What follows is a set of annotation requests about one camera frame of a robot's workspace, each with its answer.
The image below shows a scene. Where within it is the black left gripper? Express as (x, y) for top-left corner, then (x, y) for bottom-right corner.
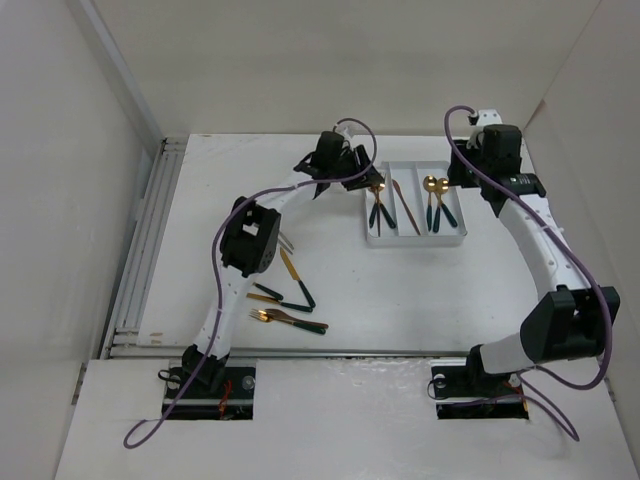
(329, 146), (382, 191)

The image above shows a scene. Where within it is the rose gold fork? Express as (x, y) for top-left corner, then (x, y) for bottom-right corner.
(369, 183), (386, 234)

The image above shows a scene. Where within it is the gold spoon green handle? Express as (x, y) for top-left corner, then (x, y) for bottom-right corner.
(432, 200), (442, 233)
(423, 175), (437, 232)
(435, 178), (459, 228)

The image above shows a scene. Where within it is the rose gold knife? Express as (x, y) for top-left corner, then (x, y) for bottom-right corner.
(392, 179), (421, 236)

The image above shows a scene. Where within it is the gold fork green handle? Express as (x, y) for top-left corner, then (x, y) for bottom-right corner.
(379, 197), (397, 230)
(249, 309), (329, 335)
(368, 186), (380, 228)

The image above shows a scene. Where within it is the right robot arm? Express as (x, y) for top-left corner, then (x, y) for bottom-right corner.
(448, 123), (620, 394)

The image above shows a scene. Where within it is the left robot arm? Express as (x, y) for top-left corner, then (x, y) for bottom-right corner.
(181, 131), (381, 397)

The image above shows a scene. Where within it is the white three-slot cutlery tray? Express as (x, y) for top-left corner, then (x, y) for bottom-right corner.
(364, 161), (467, 248)

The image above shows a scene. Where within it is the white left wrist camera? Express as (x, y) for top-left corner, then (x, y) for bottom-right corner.
(332, 124), (356, 143)

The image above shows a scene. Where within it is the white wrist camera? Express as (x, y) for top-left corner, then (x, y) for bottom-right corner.
(467, 109), (503, 129)
(332, 124), (356, 143)

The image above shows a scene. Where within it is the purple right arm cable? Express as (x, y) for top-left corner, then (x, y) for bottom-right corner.
(443, 104), (617, 442)

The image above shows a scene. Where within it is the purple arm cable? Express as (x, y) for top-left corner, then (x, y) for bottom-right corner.
(443, 104), (617, 442)
(123, 117), (379, 449)

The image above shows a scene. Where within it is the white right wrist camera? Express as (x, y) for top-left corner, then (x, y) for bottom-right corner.
(467, 109), (503, 129)

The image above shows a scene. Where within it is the gold knife green handle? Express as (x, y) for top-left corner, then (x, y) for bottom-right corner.
(246, 293), (314, 313)
(279, 248), (316, 309)
(253, 282), (284, 301)

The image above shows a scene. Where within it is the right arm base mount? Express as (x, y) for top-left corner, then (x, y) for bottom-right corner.
(427, 362), (529, 420)

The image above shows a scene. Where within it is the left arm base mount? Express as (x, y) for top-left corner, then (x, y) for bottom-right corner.
(167, 360), (256, 421)

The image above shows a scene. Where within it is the aluminium rail frame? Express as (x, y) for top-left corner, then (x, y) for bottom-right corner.
(98, 137), (188, 360)

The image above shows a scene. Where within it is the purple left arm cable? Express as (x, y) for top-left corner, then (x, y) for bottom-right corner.
(123, 117), (379, 449)

